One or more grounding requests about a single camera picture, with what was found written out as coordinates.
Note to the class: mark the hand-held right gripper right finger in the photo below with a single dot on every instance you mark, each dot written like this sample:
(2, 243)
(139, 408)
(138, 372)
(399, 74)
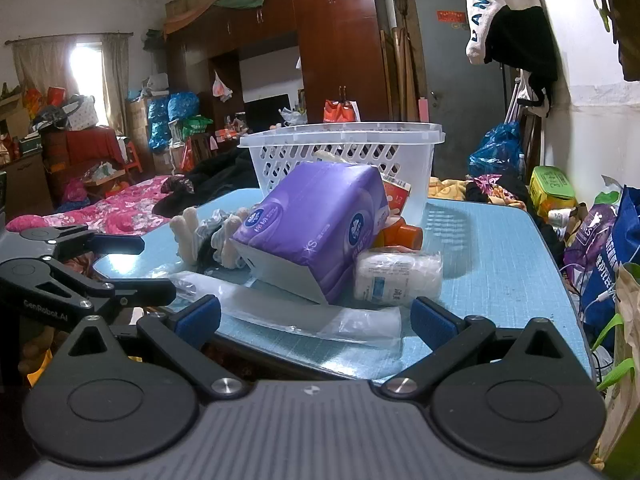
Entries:
(435, 322)

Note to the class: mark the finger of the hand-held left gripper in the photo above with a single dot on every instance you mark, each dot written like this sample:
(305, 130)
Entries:
(150, 291)
(120, 245)

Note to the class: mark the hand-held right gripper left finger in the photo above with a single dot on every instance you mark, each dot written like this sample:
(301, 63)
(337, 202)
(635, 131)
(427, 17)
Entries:
(197, 317)

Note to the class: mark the orange bottle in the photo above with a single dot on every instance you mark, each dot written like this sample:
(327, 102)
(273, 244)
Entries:
(402, 235)

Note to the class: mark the purple tissue pack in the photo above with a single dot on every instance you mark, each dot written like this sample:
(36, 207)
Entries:
(310, 220)

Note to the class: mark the white plastic basket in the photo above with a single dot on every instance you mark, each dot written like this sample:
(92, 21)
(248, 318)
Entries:
(350, 152)

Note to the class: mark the pink floral blanket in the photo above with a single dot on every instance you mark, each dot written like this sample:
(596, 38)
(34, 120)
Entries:
(125, 200)

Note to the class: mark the white gauze roll pack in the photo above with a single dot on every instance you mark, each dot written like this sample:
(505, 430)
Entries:
(395, 275)

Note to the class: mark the white knit glove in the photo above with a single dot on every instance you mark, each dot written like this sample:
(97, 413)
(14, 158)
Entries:
(220, 225)
(185, 235)

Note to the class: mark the red cloth covered furniture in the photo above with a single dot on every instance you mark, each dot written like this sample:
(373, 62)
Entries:
(90, 145)

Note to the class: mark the wooden cabinet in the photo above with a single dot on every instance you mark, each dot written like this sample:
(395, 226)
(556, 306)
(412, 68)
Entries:
(25, 185)

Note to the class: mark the clear plastic bag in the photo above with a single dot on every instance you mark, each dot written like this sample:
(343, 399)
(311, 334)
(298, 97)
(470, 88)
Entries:
(310, 317)

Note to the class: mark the black garment pile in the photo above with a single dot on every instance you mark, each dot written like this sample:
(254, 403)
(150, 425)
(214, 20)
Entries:
(220, 175)

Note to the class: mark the blue patterned plastic bag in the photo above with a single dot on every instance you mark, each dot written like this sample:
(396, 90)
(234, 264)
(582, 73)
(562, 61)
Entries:
(184, 106)
(159, 125)

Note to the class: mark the yellow orange blanket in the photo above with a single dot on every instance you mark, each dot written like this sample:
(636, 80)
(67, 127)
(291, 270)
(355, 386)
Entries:
(445, 190)

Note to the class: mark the white patterned tote bag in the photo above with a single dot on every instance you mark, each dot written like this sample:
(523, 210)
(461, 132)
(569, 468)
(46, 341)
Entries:
(82, 115)

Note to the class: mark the green plastic bag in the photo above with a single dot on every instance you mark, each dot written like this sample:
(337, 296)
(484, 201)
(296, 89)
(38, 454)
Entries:
(197, 127)

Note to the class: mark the black floral garment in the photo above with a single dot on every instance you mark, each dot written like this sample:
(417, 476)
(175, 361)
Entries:
(492, 187)

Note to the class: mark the silver foil bag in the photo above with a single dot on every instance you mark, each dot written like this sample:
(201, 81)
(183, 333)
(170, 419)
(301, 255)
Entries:
(560, 216)

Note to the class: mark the green box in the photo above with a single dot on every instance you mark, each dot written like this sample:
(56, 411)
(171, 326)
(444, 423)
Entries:
(550, 185)

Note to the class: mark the purple printed bag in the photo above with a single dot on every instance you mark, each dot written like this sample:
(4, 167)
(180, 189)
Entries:
(592, 235)

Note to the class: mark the dark blue plastic bag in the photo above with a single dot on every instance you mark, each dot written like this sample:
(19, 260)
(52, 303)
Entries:
(495, 150)

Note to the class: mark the white pink hanging bag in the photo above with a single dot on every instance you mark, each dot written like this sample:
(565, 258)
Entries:
(221, 87)

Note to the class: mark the blue printed bag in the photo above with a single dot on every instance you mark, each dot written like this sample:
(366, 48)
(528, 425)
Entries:
(612, 260)

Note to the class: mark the black television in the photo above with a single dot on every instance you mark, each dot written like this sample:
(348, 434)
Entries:
(265, 112)

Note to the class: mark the beige paper bag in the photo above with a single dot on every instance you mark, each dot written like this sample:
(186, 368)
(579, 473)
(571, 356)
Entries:
(625, 385)

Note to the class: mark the beige curtain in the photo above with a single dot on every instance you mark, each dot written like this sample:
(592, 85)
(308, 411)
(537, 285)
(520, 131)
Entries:
(30, 65)

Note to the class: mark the pink board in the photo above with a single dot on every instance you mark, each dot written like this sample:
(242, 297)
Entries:
(423, 110)

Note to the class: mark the orange white hanging bag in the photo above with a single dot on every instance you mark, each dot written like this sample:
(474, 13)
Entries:
(340, 110)

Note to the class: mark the white metal folding rack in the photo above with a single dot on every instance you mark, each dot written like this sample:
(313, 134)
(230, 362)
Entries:
(517, 100)

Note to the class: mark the grey door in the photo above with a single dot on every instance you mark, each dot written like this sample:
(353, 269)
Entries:
(450, 85)

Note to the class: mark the wooden planks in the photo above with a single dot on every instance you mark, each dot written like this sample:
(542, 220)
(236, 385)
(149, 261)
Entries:
(400, 75)

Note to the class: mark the black hanging garment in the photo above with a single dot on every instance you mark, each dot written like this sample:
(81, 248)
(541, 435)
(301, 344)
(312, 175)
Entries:
(525, 45)

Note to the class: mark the brown wooden wardrobe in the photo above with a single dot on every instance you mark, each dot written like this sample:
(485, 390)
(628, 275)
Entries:
(340, 35)

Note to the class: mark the red door decoration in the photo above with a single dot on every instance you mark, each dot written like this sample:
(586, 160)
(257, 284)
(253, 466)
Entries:
(452, 17)

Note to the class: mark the white printed hanging garment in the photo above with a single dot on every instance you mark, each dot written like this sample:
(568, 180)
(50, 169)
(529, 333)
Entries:
(487, 5)

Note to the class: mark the dark hanging garment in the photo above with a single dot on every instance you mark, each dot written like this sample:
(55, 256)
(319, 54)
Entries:
(627, 35)

